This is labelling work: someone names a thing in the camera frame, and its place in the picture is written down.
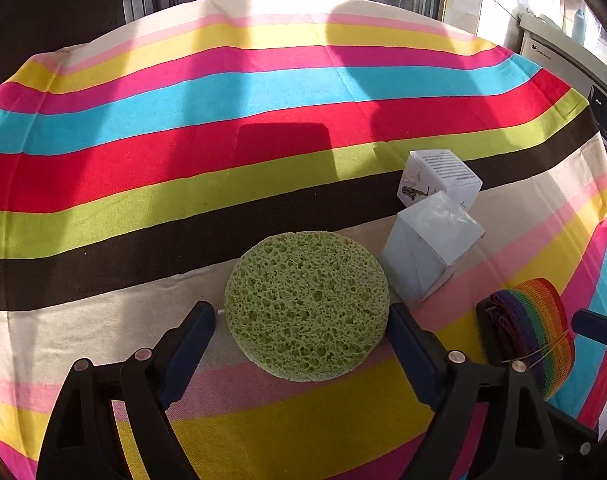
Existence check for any rainbow striped strap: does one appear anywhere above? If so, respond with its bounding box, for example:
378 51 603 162
475 277 577 402

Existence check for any plain white cube box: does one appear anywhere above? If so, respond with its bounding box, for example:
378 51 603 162
379 192 486 307

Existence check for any white printed cube box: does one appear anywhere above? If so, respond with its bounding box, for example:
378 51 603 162
397 150 482 211

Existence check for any green round sponge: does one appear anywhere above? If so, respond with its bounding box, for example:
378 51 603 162
223 231 390 382

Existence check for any silver front-load washing machine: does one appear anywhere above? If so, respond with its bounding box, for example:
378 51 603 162
518 13 607 151

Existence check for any striped colourful tablecloth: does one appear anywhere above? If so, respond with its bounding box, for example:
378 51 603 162
0 0 607 479

